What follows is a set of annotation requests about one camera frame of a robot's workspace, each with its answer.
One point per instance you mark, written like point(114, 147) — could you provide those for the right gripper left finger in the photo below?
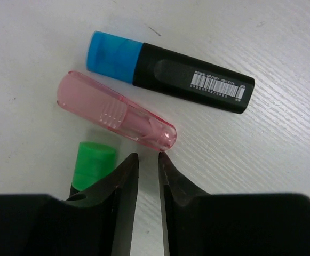
point(96, 221)

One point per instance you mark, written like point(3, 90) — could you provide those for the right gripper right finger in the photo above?
point(198, 223)

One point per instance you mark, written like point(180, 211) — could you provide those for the green cap black highlighter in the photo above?
point(94, 161)

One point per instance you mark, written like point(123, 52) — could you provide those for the pink translucent marker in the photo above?
point(91, 100)

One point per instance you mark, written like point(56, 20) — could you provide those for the blue cap black highlighter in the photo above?
point(157, 69)

